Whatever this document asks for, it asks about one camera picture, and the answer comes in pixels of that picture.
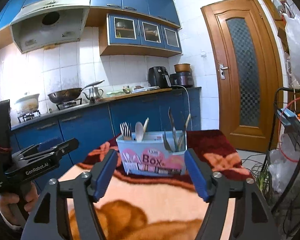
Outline black wire rack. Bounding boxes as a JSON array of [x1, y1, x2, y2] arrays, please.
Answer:
[[265, 87, 300, 240]]

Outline blue glass-door wall cabinet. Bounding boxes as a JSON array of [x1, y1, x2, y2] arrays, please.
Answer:
[[99, 14, 183, 57]]

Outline light blue utensil box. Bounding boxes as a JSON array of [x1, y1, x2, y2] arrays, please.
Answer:
[[116, 130, 188, 176]]

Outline person's left hand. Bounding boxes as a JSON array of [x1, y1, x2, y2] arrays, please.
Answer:
[[0, 182, 39, 226]]

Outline metal fork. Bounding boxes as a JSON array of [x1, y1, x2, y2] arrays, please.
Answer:
[[162, 133, 173, 153]]

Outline red cable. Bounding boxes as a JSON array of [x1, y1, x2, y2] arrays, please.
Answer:
[[277, 97, 300, 163]]

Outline metal door handle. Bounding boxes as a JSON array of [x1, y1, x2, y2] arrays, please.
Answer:
[[219, 64, 229, 80]]

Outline white clay pot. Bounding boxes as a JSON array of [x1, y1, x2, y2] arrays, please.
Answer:
[[14, 93, 40, 114]]

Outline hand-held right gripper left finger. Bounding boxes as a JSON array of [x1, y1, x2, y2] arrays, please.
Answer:
[[20, 149, 119, 240]]

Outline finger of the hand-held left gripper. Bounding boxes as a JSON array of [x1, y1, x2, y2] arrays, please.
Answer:
[[20, 137, 63, 157], [49, 138, 79, 160]]

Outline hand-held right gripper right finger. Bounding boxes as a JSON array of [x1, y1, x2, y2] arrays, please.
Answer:
[[184, 148, 282, 240]]

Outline gas stove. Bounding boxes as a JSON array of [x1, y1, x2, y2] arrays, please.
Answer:
[[16, 99, 83, 123]]

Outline white power cable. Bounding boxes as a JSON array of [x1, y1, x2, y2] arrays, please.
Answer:
[[172, 85, 193, 130]]

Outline white plastic bag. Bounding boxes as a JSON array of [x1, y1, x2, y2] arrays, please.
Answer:
[[284, 12, 300, 85]]

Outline black air fryer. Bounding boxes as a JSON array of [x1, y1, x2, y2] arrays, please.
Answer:
[[148, 66, 171, 88]]

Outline pale wooden spoon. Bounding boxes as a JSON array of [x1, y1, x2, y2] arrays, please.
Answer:
[[135, 121, 144, 142]]

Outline green onions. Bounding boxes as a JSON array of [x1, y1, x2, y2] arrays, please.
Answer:
[[256, 167, 268, 188]]

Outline blue lower kitchen cabinets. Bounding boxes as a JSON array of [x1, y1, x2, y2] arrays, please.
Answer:
[[0, 87, 202, 188]]

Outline red and orange printed blanket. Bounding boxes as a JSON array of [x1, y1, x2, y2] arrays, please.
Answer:
[[57, 129, 253, 240]]

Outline brown cooker inner pot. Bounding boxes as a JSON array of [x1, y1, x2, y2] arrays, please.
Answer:
[[174, 63, 191, 73]]

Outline clear plastic bag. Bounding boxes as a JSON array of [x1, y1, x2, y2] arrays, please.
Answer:
[[267, 132, 300, 188]]

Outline grey range hood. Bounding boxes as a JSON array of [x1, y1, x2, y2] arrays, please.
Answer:
[[9, 0, 90, 54]]

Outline wooden cutting board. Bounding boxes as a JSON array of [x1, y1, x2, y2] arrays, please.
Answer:
[[100, 88, 173, 101]]

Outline wooden door with glass pane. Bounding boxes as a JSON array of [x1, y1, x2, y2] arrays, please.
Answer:
[[201, 0, 284, 153]]

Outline person's left forearm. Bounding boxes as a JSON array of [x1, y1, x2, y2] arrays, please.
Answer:
[[0, 195, 24, 240]]

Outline dark wok with handle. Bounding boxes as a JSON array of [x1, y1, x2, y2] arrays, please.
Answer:
[[47, 80, 105, 105]]

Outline grey coiled cable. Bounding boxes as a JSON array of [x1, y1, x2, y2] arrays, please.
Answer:
[[240, 152, 269, 195]]

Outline dark rice cooker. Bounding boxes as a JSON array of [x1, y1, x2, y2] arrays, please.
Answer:
[[169, 72, 193, 88]]

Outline blue flat packet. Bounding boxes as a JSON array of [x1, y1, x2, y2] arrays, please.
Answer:
[[277, 107, 297, 126]]

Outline steel kettle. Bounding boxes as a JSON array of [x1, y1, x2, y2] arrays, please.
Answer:
[[83, 86, 104, 103]]

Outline flat tray with food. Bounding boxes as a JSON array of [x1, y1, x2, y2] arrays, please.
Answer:
[[132, 85, 160, 92]]

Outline dark metal table knife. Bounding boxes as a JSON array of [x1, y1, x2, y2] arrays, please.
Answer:
[[168, 107, 177, 153]]

